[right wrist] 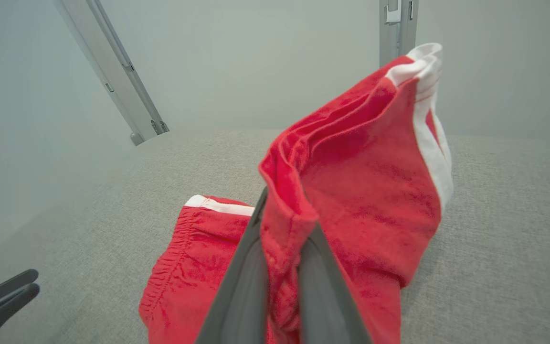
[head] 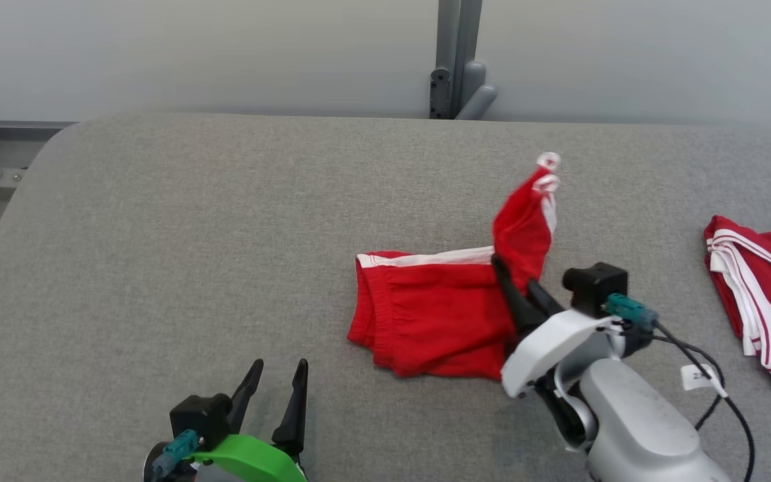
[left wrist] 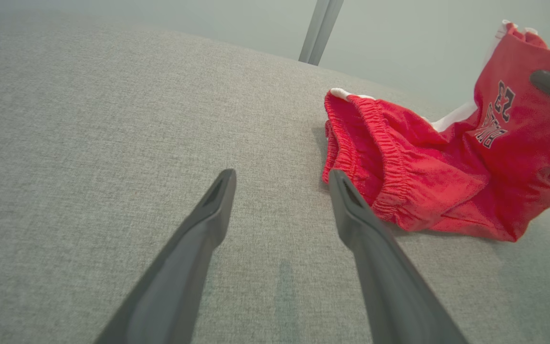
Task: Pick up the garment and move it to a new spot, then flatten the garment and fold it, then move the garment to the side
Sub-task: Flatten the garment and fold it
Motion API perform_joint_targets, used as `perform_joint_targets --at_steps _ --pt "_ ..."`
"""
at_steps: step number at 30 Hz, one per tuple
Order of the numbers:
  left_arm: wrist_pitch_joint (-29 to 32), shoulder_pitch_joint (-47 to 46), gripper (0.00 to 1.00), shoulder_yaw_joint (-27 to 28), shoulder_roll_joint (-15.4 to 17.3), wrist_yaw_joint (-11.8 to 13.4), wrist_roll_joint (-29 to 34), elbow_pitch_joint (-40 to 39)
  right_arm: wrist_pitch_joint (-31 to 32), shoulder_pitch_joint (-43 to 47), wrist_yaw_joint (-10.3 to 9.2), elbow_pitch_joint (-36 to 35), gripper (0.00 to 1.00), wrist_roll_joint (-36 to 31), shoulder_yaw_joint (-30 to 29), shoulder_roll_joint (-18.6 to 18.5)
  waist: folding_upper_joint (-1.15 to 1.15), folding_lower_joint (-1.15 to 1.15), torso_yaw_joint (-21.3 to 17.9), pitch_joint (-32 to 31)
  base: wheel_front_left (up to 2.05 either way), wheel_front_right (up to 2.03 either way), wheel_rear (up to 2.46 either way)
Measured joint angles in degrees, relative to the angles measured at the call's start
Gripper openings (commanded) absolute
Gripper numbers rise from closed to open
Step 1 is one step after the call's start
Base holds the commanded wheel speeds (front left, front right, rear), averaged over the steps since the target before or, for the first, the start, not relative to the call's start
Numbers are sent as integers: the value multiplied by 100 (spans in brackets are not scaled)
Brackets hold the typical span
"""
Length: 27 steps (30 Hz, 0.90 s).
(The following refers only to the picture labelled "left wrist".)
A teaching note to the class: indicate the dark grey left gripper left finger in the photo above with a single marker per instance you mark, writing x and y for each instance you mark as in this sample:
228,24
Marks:
174,277

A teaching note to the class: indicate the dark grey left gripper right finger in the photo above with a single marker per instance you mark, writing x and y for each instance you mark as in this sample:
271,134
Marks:
389,282

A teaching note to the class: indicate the red Bulls 23 shorts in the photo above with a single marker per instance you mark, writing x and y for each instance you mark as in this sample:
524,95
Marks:
447,181

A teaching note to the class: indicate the grey fabric sofa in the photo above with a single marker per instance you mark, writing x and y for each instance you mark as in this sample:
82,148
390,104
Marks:
112,143

